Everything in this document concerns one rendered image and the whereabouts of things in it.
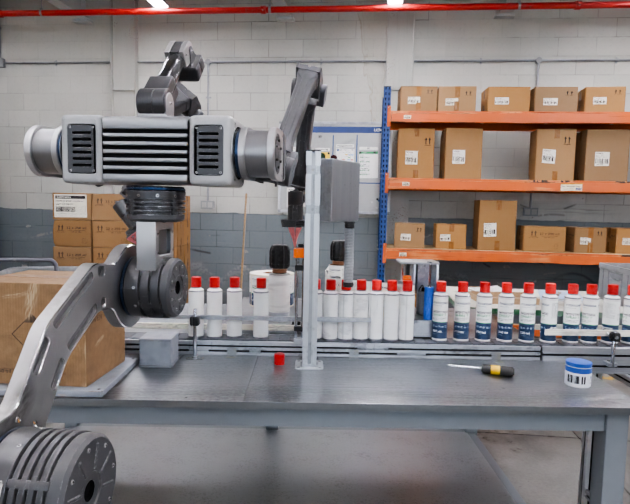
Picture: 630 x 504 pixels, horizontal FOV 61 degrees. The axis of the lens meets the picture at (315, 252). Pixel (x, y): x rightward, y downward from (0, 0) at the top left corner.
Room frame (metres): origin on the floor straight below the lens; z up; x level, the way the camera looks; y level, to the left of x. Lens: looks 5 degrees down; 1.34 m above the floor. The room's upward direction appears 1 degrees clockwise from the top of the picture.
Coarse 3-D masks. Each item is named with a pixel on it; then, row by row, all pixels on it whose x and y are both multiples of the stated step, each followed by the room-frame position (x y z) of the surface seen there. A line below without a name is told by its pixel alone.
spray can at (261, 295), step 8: (256, 280) 1.79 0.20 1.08; (264, 280) 1.78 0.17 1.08; (256, 288) 1.79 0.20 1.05; (264, 288) 1.78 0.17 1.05; (256, 296) 1.77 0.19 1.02; (264, 296) 1.77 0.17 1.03; (256, 304) 1.77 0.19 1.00; (264, 304) 1.77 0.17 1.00; (256, 312) 1.77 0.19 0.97; (264, 312) 1.77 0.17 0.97; (256, 320) 1.77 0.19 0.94; (256, 328) 1.77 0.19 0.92; (264, 328) 1.77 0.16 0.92; (256, 336) 1.77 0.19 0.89; (264, 336) 1.77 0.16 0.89
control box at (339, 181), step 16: (336, 160) 1.63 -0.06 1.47; (320, 176) 1.63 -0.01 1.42; (336, 176) 1.63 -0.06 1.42; (352, 176) 1.71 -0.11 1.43; (320, 192) 1.63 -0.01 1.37; (336, 192) 1.63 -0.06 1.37; (352, 192) 1.71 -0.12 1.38; (320, 208) 1.63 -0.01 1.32; (336, 208) 1.63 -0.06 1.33; (352, 208) 1.71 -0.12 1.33
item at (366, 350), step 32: (128, 352) 1.73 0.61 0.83; (192, 352) 1.73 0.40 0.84; (224, 352) 1.73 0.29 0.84; (256, 352) 1.74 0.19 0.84; (288, 352) 1.74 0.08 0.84; (320, 352) 1.74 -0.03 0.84; (384, 352) 1.74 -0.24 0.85; (416, 352) 1.74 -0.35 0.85; (448, 352) 1.74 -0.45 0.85; (480, 352) 1.75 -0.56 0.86; (512, 352) 1.75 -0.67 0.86
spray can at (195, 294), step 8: (192, 280) 1.77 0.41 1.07; (200, 280) 1.78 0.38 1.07; (192, 288) 1.77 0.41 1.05; (200, 288) 1.77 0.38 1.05; (192, 296) 1.76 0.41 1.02; (200, 296) 1.77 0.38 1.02; (192, 304) 1.76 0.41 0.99; (200, 304) 1.77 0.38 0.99; (192, 312) 1.76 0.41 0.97; (200, 312) 1.77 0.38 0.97; (200, 320) 1.77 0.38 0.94; (192, 328) 1.76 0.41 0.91; (200, 328) 1.77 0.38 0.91; (192, 336) 1.76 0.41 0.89; (200, 336) 1.77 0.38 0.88
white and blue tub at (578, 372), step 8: (568, 360) 1.52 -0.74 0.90; (576, 360) 1.52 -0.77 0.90; (584, 360) 1.52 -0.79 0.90; (568, 368) 1.51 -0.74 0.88; (576, 368) 1.49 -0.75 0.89; (584, 368) 1.48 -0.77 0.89; (568, 376) 1.50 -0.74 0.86; (576, 376) 1.49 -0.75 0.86; (584, 376) 1.48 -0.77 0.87; (568, 384) 1.50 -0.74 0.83; (576, 384) 1.49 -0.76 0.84; (584, 384) 1.48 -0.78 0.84
